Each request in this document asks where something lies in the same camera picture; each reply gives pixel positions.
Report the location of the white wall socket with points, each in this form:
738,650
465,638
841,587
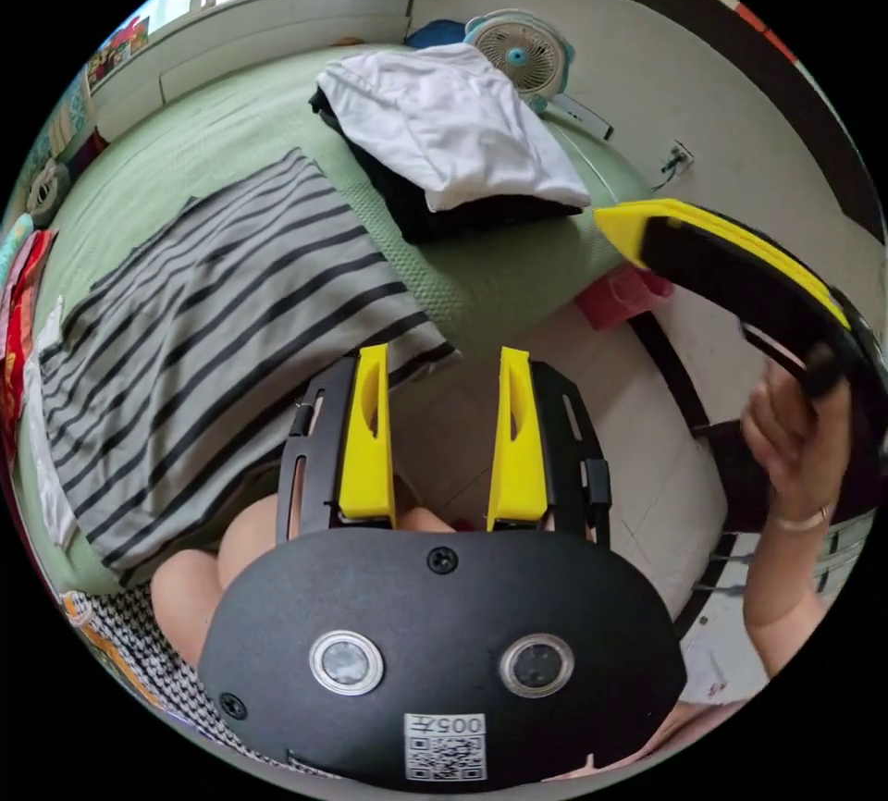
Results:
676,159

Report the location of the colourful pile of clothes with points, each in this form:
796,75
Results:
17,329

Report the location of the red plastic stool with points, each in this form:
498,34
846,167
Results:
621,298

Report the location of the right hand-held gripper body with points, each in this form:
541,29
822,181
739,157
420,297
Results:
749,288

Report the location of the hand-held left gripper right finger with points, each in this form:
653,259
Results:
517,468

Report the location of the person's right hand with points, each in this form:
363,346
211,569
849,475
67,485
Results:
798,454

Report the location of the small blue and white fan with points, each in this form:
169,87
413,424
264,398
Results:
517,59

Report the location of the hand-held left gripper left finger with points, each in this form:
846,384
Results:
368,454

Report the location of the person's body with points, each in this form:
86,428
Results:
187,579

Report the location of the person's right forearm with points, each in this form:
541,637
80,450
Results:
791,579

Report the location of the black and gray striped t-shirt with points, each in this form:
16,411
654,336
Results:
208,329

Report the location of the white power strip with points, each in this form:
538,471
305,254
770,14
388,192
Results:
583,114

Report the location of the bed with green mat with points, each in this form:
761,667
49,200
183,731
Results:
229,128

